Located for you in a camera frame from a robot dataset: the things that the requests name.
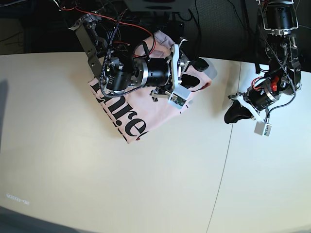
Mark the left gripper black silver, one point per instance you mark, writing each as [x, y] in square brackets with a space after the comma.
[249, 104]

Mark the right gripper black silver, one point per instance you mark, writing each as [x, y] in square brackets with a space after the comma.
[163, 74]

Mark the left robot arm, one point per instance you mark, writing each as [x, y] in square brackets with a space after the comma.
[276, 21]

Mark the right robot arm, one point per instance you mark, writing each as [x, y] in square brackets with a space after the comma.
[128, 50]

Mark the black box under table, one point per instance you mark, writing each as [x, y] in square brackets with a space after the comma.
[175, 28]

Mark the grey box with black oval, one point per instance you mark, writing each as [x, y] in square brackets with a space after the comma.
[158, 5]

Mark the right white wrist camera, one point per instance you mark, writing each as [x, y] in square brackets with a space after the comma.
[178, 97]

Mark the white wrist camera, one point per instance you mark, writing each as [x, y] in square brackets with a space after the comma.
[178, 97]
[262, 128]

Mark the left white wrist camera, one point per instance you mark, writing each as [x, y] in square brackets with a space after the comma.
[262, 128]

